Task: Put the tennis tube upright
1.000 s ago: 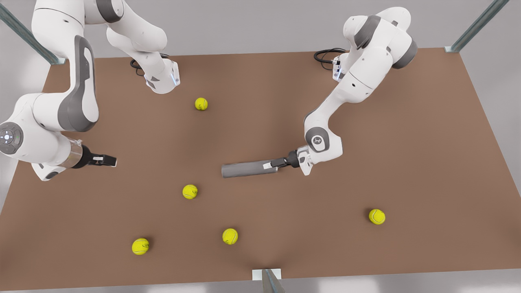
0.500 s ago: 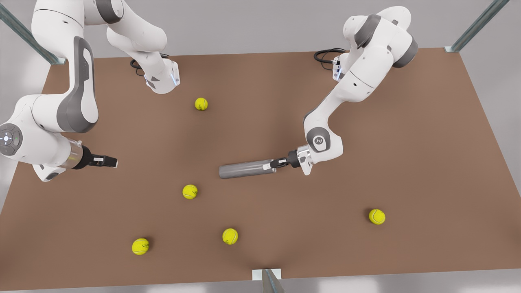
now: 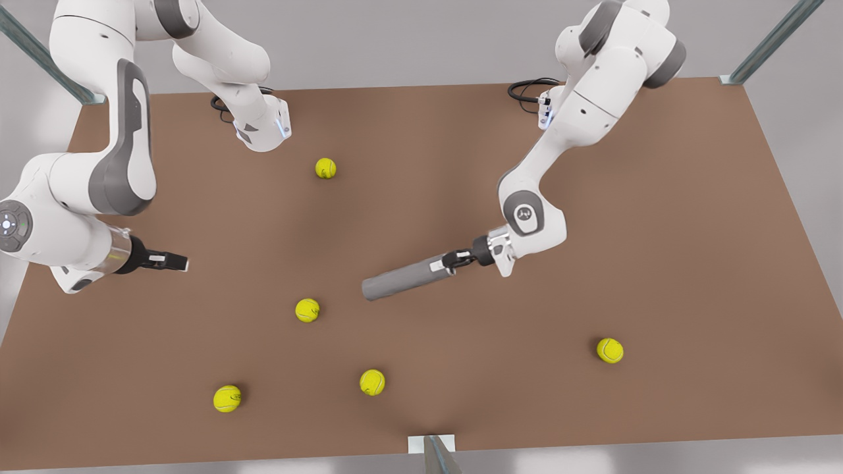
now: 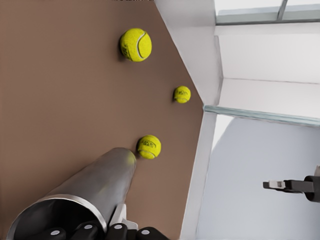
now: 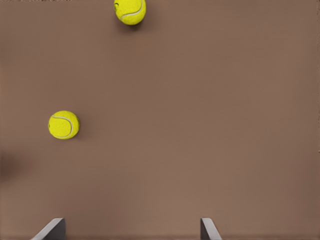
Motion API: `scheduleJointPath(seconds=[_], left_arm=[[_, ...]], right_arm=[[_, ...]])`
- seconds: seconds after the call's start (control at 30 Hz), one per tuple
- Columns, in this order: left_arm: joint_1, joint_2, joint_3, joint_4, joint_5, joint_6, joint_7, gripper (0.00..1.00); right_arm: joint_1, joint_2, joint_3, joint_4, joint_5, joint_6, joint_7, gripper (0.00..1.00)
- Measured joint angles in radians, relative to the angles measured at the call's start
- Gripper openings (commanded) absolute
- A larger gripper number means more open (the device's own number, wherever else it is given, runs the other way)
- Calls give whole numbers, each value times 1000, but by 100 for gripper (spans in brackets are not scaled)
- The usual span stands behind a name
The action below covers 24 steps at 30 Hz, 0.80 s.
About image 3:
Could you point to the grey tennis ball tube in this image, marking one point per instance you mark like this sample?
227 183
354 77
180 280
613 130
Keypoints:
408 280

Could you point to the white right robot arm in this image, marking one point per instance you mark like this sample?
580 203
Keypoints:
125 164

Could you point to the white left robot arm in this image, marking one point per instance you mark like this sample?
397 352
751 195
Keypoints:
586 112

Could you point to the yellow tennis ball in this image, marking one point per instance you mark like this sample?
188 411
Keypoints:
227 399
325 168
307 310
610 350
372 382

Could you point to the silver frame post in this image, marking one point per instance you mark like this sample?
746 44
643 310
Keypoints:
770 41
46 56
436 454

